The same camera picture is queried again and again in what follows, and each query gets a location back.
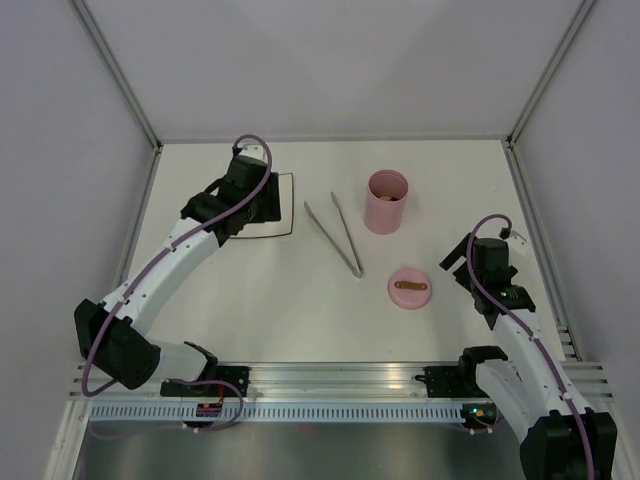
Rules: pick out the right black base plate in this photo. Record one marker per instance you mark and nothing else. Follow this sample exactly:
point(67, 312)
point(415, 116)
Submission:
point(443, 382)

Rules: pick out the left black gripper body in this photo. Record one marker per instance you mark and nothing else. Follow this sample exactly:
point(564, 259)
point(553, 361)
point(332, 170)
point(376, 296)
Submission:
point(265, 207)

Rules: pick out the aluminium front rail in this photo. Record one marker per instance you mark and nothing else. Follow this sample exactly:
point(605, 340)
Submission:
point(346, 382)

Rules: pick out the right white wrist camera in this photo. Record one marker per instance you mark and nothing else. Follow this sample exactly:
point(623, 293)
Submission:
point(516, 242)

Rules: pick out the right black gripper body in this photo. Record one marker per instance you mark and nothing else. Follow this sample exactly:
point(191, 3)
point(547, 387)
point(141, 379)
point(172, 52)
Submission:
point(513, 270)

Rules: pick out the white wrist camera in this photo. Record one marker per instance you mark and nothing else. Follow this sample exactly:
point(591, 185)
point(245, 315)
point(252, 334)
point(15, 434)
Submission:
point(250, 150)
point(516, 242)

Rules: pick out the right aluminium frame post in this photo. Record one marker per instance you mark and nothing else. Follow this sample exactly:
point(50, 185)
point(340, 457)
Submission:
point(576, 24)

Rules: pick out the pink cylindrical lunch box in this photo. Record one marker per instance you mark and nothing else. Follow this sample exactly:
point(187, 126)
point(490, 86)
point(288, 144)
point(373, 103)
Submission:
point(382, 217)

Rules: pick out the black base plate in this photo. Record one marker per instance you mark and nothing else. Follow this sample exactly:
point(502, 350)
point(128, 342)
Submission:
point(443, 382)
point(224, 381)

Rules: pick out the white square plate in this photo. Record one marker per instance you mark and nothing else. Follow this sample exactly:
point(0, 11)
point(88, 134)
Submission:
point(275, 229)

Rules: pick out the pink lid with brown handle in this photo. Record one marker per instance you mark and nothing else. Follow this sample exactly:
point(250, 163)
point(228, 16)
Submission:
point(409, 289)

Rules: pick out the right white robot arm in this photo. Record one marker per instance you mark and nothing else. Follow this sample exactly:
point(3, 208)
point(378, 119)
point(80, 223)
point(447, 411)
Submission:
point(561, 436)

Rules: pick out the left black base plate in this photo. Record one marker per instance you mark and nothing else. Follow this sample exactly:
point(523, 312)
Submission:
point(224, 381)

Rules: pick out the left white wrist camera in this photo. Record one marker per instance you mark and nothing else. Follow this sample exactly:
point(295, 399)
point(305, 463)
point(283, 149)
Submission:
point(250, 150)

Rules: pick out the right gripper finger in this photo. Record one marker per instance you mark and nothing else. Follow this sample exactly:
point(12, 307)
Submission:
point(458, 252)
point(463, 278)

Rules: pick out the white slotted cable duct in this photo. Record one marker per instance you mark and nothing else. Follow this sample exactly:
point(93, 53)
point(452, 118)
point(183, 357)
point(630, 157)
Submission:
point(439, 412)

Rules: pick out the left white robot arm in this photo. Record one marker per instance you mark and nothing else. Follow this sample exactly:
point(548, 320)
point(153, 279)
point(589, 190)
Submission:
point(113, 333)

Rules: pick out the aluminium frame post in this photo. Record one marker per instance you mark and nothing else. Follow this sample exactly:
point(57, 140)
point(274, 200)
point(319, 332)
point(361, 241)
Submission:
point(94, 33)
point(576, 24)

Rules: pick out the left aluminium frame post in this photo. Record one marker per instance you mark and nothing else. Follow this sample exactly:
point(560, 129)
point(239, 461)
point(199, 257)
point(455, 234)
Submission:
point(94, 33)

